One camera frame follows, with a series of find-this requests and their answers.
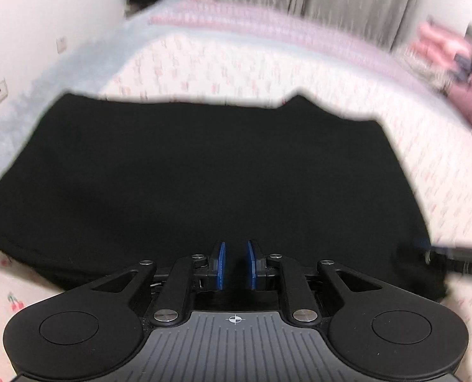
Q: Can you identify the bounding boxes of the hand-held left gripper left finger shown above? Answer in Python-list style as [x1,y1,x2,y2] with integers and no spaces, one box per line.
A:
[89,241,226,325]

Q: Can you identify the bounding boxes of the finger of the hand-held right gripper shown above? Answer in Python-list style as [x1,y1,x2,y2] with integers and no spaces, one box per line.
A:
[397,237,472,277]

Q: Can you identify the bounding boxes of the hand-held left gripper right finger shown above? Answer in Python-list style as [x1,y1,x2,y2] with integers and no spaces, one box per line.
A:
[247,239,384,325]

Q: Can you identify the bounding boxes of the black pants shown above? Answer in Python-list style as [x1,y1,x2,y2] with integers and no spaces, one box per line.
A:
[0,93,449,304]

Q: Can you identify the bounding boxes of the grey white striped garment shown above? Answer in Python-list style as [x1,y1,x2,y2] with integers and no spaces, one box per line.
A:
[403,48,452,89]

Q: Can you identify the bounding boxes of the grey-blue folded garment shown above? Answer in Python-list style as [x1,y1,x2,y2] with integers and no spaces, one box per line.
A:
[455,53,472,82]

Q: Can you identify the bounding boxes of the floral bed sheet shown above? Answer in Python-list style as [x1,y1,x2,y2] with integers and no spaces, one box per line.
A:
[0,32,472,382]

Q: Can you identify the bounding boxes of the pink fleece garment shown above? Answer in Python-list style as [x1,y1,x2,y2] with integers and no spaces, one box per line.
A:
[417,22,472,66]

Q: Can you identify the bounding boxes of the pink striped blanket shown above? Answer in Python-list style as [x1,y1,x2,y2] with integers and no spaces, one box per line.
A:
[149,0,439,92]

